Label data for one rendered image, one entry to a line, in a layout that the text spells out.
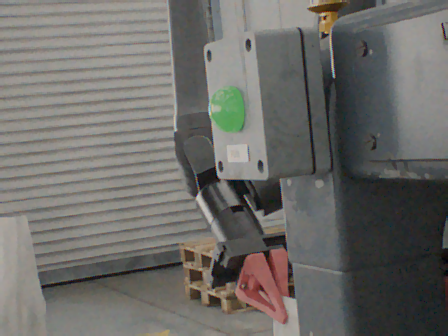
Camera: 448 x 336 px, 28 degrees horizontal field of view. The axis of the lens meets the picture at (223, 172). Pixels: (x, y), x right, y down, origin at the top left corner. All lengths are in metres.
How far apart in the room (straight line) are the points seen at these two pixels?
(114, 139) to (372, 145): 7.88
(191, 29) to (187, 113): 0.16
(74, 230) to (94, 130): 0.92
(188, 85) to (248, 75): 0.66
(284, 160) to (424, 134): 0.10
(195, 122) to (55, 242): 7.13
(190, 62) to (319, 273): 0.68
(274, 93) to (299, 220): 0.10
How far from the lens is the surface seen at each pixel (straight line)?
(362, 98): 0.54
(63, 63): 8.30
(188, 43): 1.26
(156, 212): 8.52
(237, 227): 1.05
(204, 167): 1.10
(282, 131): 0.55
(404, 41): 0.50
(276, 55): 0.55
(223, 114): 0.56
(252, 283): 1.03
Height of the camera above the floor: 1.28
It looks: 3 degrees down
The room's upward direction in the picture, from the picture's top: 6 degrees counter-clockwise
